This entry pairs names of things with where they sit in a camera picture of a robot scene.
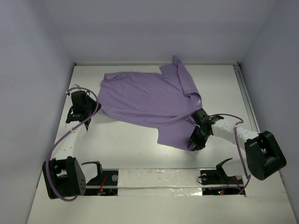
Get purple t shirt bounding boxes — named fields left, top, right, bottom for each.
left=98, top=56, right=202, bottom=151

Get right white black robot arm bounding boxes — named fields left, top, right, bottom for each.
left=188, top=109, right=287, bottom=181

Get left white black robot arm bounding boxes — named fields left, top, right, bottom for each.
left=42, top=86, right=104, bottom=202

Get silver foil strip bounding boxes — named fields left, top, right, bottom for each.
left=117, top=168, right=202, bottom=196

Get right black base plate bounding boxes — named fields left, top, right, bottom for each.
left=197, top=169, right=244, bottom=196

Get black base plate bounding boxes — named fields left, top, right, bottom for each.
left=84, top=169, right=119, bottom=196
left=197, top=169, right=244, bottom=196

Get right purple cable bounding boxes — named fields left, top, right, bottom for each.
left=209, top=113, right=252, bottom=196

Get aluminium rail on right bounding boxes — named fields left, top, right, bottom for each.
left=233, top=65, right=260, bottom=132

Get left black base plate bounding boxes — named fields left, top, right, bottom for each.
left=84, top=169, right=119, bottom=196

